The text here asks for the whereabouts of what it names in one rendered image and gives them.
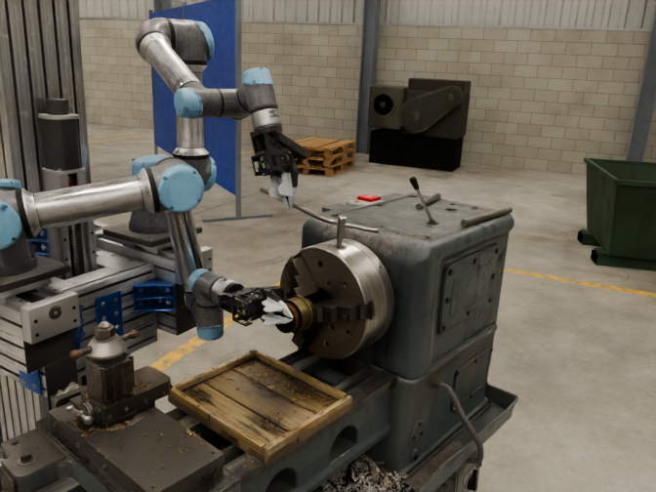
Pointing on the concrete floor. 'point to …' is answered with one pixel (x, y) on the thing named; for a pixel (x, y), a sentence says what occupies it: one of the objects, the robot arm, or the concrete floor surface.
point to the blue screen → (229, 40)
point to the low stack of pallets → (326, 155)
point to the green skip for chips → (621, 213)
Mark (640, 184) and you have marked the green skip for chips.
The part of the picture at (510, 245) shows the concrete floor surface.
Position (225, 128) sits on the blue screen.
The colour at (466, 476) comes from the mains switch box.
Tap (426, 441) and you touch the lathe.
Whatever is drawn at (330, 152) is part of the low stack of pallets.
